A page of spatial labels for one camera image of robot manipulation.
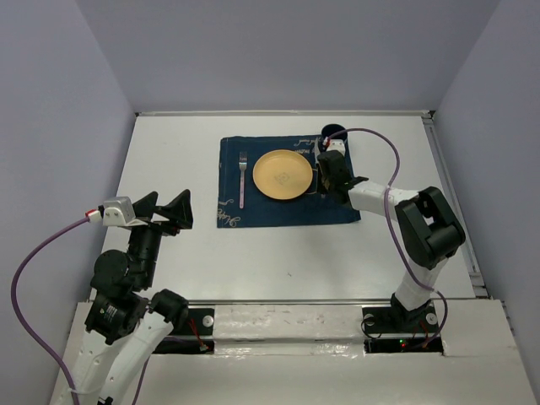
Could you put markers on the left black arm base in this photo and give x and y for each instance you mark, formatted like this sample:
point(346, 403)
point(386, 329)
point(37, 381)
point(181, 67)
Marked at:
point(193, 337)

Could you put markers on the yellow round plate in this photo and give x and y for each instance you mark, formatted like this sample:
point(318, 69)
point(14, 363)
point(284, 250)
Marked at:
point(282, 174)

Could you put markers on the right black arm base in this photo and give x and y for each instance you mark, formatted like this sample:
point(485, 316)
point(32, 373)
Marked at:
point(383, 336)

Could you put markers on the dark blue patterned mug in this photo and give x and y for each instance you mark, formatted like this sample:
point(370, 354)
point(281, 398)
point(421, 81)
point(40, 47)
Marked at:
point(330, 129)

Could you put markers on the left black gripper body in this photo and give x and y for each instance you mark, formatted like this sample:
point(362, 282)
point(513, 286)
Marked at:
point(146, 240)

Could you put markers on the pink-handled metal fork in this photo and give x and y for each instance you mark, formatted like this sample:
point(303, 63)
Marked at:
point(242, 168)

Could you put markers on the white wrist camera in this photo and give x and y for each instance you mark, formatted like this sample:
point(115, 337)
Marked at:
point(333, 145)
point(115, 212)

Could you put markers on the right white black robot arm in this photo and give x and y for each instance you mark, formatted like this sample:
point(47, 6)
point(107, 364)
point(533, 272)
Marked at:
point(422, 224)

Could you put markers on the dark blue fish-print cloth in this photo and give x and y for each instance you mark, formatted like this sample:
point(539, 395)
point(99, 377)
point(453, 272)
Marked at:
point(260, 211)

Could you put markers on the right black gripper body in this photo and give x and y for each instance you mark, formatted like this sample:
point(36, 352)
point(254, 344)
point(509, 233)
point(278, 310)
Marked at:
point(325, 184)

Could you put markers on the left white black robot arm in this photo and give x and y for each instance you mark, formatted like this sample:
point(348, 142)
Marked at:
point(122, 328)

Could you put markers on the pink-handled metal knife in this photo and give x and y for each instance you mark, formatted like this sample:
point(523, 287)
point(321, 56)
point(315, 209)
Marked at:
point(317, 151)

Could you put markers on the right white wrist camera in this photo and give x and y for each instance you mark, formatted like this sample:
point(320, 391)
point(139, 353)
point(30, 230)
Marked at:
point(333, 145)

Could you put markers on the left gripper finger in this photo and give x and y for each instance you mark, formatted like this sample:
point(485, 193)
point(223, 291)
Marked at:
point(144, 207)
point(178, 212)

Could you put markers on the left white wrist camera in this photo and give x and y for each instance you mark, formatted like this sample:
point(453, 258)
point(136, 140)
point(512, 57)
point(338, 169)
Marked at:
point(115, 212)

